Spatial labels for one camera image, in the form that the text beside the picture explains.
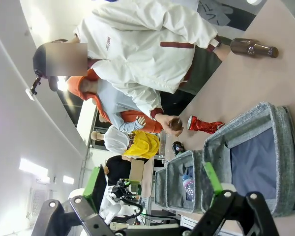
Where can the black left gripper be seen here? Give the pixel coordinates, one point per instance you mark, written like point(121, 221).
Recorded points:
point(120, 188)

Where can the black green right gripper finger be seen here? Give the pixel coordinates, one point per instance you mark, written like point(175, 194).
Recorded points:
point(212, 177)

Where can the black blue yellow can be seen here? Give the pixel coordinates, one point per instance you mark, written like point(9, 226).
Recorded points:
point(178, 148)

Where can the red foil snack bag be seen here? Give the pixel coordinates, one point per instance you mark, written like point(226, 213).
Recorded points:
point(204, 125)

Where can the small brown round object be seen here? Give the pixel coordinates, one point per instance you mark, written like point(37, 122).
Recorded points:
point(176, 124)

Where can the brown glass bottle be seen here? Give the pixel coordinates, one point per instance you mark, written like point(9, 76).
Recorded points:
point(253, 48)

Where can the person's right forearm white sleeve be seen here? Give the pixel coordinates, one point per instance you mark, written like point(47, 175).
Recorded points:
point(147, 103)

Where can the person's left forearm white sleeve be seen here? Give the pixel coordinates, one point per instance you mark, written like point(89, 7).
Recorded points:
point(204, 34)

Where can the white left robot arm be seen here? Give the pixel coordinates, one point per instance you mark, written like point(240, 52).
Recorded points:
point(118, 211)

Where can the small grey felt basket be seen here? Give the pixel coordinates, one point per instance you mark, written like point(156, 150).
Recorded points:
point(172, 179)

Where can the large grey felt basket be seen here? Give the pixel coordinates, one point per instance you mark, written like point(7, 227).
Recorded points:
point(255, 159)

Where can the person's right hand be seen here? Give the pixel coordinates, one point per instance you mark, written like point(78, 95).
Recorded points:
point(166, 123)

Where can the person's left hand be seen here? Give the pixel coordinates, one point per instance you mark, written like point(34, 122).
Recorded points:
point(225, 48)

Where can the clear plastic bottle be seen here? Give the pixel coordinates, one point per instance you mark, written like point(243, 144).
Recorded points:
point(188, 185)

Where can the ceiling light panel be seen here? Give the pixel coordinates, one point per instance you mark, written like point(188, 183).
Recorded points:
point(68, 180)
point(33, 167)

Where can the person in black shirt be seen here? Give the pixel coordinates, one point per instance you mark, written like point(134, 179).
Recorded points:
point(118, 169)

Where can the brown cardboard box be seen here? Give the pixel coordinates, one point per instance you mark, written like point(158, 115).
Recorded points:
point(136, 170)

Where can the white ceiling vent grille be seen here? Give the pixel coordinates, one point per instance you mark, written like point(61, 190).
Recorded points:
point(37, 199)

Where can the mannequin in yellow jacket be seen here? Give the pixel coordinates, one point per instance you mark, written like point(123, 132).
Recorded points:
point(140, 145)

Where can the mannequin in orange jacket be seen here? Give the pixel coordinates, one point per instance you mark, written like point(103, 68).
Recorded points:
point(108, 103)

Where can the black cap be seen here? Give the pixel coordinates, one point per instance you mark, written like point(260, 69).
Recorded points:
point(39, 66)

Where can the person in white jacket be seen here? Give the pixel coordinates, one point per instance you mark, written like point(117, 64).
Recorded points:
point(142, 46)

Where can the grey poster with scribbles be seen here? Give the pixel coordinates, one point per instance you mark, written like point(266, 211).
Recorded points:
point(214, 11)

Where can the black head camera mount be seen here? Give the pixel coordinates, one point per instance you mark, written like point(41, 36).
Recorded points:
point(35, 84)

